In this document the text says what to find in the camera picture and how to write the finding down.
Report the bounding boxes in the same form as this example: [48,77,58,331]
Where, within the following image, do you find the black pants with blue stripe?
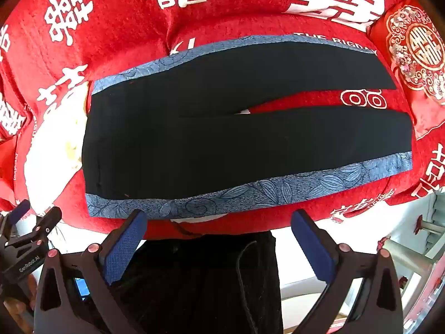
[81,35,414,220]

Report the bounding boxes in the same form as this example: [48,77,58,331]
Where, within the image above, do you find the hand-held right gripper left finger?
[35,209,149,334]

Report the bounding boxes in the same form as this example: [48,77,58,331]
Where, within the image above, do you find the metal rack frame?
[378,195,445,334]

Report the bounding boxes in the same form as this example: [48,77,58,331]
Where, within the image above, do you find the red printed blanket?
[0,0,445,239]

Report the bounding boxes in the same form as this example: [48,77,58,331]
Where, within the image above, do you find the person's dark clothing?
[115,231,284,334]

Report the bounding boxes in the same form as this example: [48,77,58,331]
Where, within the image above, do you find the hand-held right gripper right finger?
[291,209,404,334]

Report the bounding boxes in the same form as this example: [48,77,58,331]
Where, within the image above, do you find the red embroidered pillow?
[367,0,445,140]

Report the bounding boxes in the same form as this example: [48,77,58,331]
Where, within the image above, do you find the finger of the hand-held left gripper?
[20,207,63,248]
[6,200,31,226]

